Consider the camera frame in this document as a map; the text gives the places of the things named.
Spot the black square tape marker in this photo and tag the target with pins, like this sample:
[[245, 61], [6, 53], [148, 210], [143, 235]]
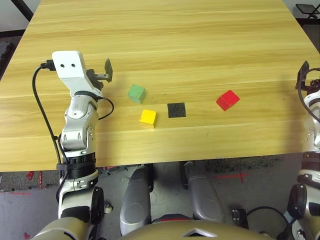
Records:
[[176, 110]]

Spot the red wooden block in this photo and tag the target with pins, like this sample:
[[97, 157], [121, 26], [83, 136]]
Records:
[[227, 100]]

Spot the black diagonal metal bar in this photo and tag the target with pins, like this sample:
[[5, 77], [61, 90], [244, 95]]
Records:
[[25, 10]]

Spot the gold robot torso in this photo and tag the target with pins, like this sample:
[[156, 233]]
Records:
[[162, 232]]

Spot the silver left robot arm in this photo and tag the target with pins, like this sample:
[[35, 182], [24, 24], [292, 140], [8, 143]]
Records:
[[77, 130]]

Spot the black foam floor mat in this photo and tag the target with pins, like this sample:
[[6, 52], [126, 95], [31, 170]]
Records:
[[5, 57]]

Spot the dark speckled floor mat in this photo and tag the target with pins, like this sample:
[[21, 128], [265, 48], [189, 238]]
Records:
[[237, 163]]

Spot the grey robot leg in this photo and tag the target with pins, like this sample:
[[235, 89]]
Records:
[[202, 195], [136, 200]]

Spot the grey right robot leg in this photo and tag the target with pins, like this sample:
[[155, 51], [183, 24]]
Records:
[[202, 195]]

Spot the green wooden block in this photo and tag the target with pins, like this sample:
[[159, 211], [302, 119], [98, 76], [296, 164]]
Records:
[[136, 92]]

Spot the black metal stand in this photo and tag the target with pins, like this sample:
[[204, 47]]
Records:
[[306, 8]]

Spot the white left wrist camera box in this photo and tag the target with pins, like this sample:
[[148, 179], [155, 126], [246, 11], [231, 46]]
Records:
[[67, 62]]

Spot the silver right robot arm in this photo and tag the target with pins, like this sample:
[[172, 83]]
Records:
[[312, 125]]

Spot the yellow wooden block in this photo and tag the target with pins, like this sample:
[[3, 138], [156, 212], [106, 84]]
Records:
[[148, 116]]

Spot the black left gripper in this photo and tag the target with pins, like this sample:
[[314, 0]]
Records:
[[93, 76]]

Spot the grey left robot leg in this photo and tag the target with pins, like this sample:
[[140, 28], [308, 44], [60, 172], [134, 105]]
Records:
[[136, 200]]

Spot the small blue-grey box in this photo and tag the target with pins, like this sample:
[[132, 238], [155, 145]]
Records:
[[288, 215]]

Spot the small black box with screws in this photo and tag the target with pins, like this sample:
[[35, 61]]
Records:
[[240, 217]]

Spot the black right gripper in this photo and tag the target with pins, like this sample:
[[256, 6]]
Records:
[[313, 86]]

